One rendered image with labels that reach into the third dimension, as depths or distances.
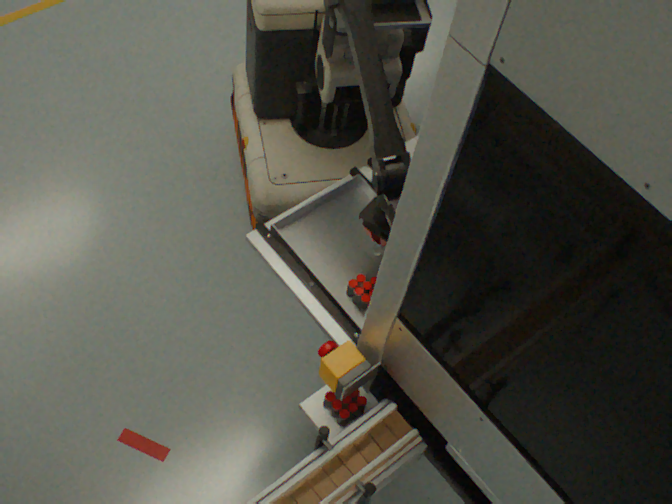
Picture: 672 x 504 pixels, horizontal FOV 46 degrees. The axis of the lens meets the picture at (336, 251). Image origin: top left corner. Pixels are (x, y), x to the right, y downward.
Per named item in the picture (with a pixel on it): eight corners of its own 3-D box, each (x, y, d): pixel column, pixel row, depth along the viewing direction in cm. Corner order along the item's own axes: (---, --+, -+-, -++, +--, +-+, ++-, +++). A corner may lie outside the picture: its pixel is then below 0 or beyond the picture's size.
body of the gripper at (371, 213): (395, 244, 169) (401, 224, 163) (357, 219, 172) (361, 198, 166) (412, 225, 172) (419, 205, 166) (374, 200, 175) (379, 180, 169)
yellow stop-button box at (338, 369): (367, 381, 158) (373, 365, 152) (339, 401, 155) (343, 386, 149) (343, 353, 161) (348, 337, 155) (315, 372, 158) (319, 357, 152)
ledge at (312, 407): (388, 423, 164) (390, 420, 163) (340, 460, 159) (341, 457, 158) (346, 372, 169) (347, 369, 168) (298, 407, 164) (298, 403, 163)
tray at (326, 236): (449, 281, 182) (453, 273, 179) (362, 340, 172) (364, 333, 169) (356, 182, 195) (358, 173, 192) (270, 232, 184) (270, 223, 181)
